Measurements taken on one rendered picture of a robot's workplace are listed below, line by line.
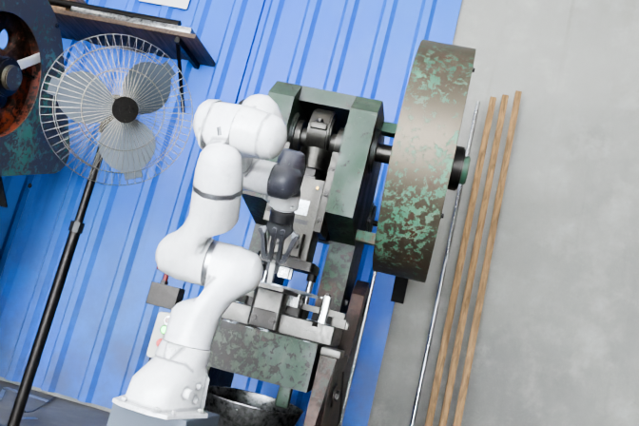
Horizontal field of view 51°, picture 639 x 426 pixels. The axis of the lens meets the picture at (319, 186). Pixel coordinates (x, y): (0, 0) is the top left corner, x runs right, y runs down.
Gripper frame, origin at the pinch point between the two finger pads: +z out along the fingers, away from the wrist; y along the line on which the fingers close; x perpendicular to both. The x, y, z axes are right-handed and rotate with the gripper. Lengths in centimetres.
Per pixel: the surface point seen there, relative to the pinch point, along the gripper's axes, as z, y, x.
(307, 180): -23.0, 0.5, 31.5
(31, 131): -7, -129, 72
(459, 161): -39, 49, 38
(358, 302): 23, 26, 47
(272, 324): 17.8, 2.8, 1.8
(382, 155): -35, 23, 42
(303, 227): -8.3, 3.4, 24.6
